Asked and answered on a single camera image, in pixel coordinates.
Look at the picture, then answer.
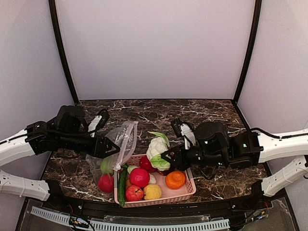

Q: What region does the white cable duct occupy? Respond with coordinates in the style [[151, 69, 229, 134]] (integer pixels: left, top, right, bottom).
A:
[[31, 206, 230, 231]]

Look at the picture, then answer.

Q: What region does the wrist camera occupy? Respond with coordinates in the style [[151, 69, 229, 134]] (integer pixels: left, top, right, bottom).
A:
[[171, 118, 196, 150], [88, 109, 110, 137]]

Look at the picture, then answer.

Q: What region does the pink plastic basket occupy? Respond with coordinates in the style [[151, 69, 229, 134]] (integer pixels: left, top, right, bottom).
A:
[[114, 154, 196, 208]]

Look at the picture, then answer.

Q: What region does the yellow fruit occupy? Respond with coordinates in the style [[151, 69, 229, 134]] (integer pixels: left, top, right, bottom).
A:
[[143, 184, 162, 200]]

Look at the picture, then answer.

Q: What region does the pale green cabbage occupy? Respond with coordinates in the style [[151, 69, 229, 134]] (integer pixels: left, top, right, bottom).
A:
[[146, 131, 171, 171]]

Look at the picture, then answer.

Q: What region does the clear zip top bag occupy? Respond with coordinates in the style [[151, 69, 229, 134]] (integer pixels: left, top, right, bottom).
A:
[[86, 121, 138, 186]]

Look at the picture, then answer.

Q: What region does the black right frame post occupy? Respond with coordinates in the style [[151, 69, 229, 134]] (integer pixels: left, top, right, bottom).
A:
[[232, 0, 262, 106]]

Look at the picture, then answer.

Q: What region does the black frame post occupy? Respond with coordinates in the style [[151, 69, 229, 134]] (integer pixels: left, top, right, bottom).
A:
[[48, 0, 79, 105], [232, 0, 262, 106]]

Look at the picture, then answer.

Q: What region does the orange fruit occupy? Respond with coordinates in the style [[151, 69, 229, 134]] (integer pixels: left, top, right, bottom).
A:
[[165, 171, 186, 190]]

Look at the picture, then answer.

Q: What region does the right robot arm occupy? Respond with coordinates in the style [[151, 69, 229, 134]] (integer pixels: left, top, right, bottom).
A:
[[161, 119, 308, 197]]

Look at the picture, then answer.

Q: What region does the red apple front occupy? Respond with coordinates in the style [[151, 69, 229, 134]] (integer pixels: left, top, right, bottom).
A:
[[125, 185, 144, 202]]

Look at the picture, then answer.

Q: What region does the black left frame post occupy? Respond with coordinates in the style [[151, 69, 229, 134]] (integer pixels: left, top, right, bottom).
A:
[[48, 0, 79, 105]]

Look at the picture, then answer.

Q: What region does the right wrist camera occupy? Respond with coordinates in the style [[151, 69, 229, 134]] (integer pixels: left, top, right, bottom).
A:
[[171, 118, 196, 150]]

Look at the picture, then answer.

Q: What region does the white radish vegetable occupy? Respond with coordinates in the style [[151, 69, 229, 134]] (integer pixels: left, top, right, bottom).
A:
[[149, 174, 156, 184]]

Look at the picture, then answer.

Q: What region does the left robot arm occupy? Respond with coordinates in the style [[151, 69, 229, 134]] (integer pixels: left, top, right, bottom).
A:
[[0, 105, 120, 201]]

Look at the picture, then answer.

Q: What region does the red ball fruit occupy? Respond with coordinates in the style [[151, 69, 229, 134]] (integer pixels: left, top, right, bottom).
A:
[[98, 174, 114, 193]]

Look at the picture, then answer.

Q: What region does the green cucumber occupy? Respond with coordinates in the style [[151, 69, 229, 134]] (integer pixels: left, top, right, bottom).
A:
[[118, 164, 128, 207]]

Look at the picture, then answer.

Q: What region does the black front rail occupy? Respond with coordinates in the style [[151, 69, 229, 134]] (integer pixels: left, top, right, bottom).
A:
[[43, 195, 264, 218]]

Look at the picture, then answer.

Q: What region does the green apple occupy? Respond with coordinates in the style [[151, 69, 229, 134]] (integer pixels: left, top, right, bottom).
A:
[[100, 156, 117, 176]]

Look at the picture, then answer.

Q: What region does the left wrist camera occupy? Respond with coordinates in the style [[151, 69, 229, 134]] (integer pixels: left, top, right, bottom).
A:
[[88, 109, 110, 137]]

